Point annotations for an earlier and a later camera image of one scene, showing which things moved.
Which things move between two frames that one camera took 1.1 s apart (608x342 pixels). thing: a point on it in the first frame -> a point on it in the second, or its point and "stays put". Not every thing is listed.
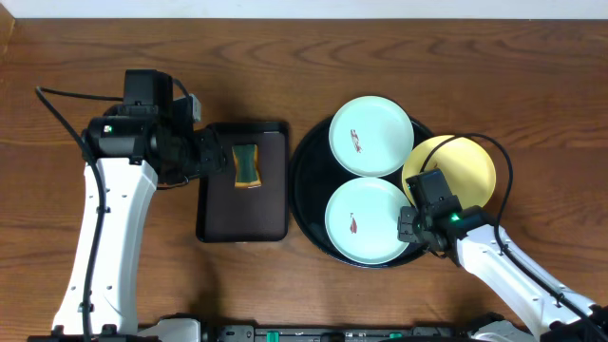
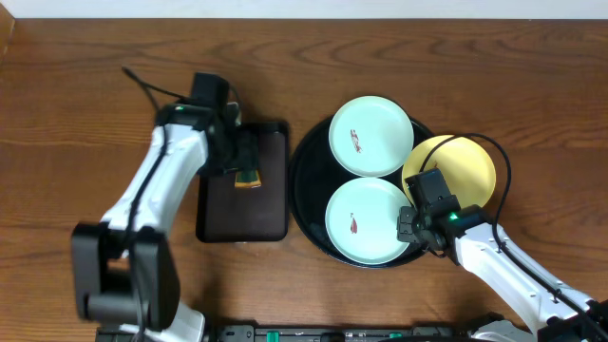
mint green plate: (361, 220) stays put
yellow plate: (465, 165) stays put
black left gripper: (215, 155) -> (246, 155)
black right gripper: (406, 230) stays put
